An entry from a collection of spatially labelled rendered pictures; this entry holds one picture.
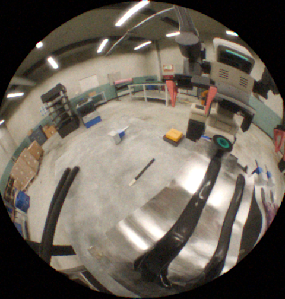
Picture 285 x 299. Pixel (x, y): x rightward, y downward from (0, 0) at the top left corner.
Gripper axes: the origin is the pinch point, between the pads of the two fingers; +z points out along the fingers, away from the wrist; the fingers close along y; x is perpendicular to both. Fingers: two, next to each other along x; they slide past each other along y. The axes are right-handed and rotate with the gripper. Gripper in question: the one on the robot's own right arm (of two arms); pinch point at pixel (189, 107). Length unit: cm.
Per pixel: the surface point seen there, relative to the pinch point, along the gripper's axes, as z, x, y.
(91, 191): 32.3, -20.1, -21.3
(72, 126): 62, 57, -380
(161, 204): 18.2, -16.7, 2.3
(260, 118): -154, 411, 363
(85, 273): 51, -50, -1
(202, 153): 11.8, 0.2, 7.3
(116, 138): 17.7, 1.3, -30.1
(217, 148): 8.7, -0.1, 11.1
